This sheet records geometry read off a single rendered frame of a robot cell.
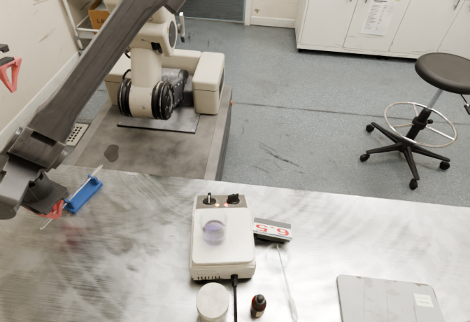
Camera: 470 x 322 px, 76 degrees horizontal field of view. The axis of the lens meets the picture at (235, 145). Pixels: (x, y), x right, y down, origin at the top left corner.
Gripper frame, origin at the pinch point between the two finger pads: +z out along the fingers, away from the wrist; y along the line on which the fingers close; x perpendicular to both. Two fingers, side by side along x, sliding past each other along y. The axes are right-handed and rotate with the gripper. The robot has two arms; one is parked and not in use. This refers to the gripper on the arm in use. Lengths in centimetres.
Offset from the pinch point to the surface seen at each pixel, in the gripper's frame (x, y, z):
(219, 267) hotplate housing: 4.3, 40.1, -3.6
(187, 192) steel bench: 20.2, 22.5, 3.0
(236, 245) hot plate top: 8.8, 41.6, -5.8
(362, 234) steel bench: 29, 66, 3
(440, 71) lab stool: 143, 91, 15
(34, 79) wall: 87, -146, 60
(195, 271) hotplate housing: 1.7, 36.2, -2.8
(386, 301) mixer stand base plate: 15, 72, 2
